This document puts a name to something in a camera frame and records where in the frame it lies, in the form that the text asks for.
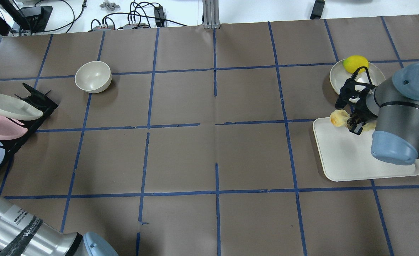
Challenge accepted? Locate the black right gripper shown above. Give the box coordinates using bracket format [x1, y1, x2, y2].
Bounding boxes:
[335, 67, 377, 135]

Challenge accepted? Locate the yellow bread roll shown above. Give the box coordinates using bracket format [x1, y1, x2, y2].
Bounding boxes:
[330, 109, 376, 134]

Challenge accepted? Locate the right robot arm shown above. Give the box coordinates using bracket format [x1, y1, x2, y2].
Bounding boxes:
[335, 63, 419, 165]

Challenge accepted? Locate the black plate rack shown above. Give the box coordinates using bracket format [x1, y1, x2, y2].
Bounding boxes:
[0, 83, 58, 170]

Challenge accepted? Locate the cream plate in rack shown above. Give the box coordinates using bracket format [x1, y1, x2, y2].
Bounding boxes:
[0, 94, 43, 121]

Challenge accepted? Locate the cream shallow dish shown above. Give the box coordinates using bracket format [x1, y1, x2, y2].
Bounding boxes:
[329, 60, 386, 95]

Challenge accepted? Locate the cream rectangular tray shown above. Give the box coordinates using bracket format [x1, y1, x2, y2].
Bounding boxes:
[312, 118, 419, 182]

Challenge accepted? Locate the yellow lemon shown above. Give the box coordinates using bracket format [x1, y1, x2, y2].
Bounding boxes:
[342, 55, 369, 74]

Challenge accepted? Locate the cream bowl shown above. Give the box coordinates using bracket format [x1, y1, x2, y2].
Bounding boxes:
[74, 60, 112, 94]

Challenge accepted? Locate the aluminium frame post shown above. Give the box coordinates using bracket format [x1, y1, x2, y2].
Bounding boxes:
[202, 0, 221, 29]

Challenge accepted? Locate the black cable bundle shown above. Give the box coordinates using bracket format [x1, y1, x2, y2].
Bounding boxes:
[90, 0, 189, 32]

